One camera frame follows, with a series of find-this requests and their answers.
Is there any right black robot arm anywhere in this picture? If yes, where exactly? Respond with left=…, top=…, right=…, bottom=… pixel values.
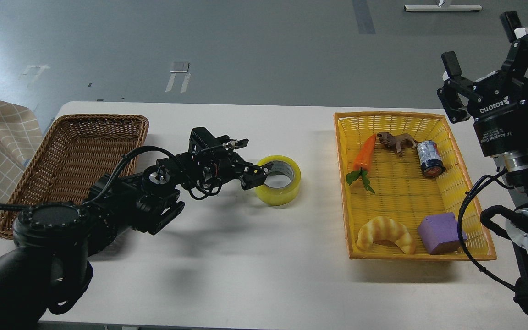
left=437, top=12, right=528, bottom=316

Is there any brown toy animal figure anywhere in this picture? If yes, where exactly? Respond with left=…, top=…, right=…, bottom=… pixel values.
left=377, top=131, right=420, bottom=157

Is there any small blue white can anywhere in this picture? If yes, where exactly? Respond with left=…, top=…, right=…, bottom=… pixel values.
left=417, top=140, right=446, bottom=178

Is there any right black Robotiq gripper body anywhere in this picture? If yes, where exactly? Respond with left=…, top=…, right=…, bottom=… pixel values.
left=471, top=73, right=528, bottom=157

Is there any yellow tape roll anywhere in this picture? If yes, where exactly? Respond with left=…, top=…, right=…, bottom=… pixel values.
left=254, top=155, right=302, bottom=206

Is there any brown wicker basket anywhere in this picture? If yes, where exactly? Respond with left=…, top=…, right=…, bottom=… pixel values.
left=0, top=114, right=150, bottom=241

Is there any yellow plastic basket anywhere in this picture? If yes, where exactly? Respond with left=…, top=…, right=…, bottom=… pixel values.
left=334, top=111, right=472, bottom=261

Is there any orange toy carrot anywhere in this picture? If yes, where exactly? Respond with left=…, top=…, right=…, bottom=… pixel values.
left=345, top=134, right=377, bottom=194

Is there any purple foam cube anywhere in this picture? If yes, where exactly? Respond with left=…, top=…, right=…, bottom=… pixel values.
left=418, top=212, right=460, bottom=255

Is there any white metal stand base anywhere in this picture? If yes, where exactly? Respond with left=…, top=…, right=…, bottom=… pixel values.
left=403, top=0, right=483, bottom=12

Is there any toy croissant bread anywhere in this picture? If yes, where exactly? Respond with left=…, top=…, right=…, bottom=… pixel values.
left=356, top=216, right=417, bottom=254

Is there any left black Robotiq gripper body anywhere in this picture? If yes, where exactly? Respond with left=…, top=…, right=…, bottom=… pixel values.
left=198, top=149, right=247, bottom=193

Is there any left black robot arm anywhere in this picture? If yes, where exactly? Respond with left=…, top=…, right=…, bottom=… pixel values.
left=0, top=127, right=273, bottom=330

